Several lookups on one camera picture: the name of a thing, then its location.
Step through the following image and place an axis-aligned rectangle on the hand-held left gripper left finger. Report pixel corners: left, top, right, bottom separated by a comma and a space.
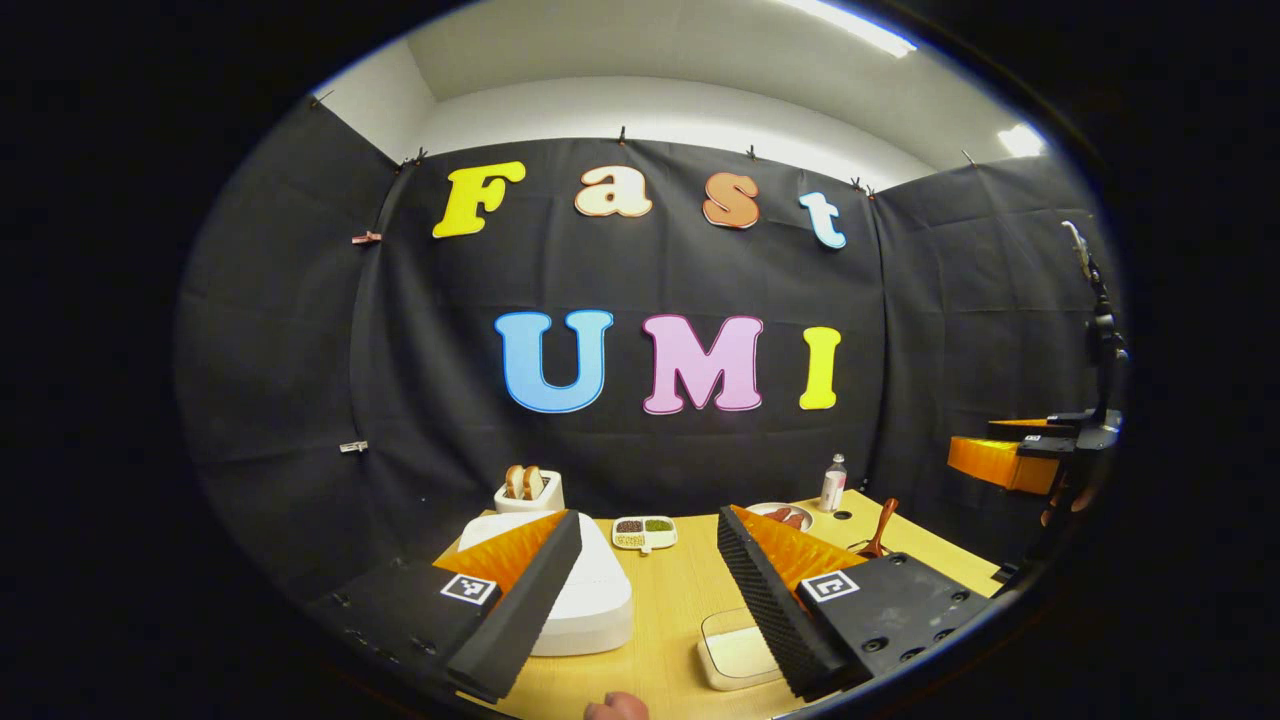
300, 510, 584, 704

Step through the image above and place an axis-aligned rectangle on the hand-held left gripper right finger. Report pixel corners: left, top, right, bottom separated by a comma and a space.
716, 503, 993, 703

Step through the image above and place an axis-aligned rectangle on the clear rice container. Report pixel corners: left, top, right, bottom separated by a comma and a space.
697, 608, 786, 693

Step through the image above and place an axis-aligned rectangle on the white rice cooker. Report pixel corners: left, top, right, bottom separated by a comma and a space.
458, 510, 634, 658

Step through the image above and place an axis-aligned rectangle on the brown wooden spoon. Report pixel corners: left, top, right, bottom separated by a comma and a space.
858, 497, 900, 559

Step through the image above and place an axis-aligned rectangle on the white round plate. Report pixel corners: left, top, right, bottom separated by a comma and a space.
745, 502, 814, 533

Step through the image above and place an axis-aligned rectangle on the white toaster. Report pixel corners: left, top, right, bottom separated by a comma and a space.
494, 470, 566, 514

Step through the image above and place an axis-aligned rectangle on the white divided bean dish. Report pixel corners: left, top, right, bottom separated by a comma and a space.
611, 515, 679, 554

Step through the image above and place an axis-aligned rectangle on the black backdrop cloth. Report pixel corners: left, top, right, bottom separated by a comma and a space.
175, 95, 1126, 601

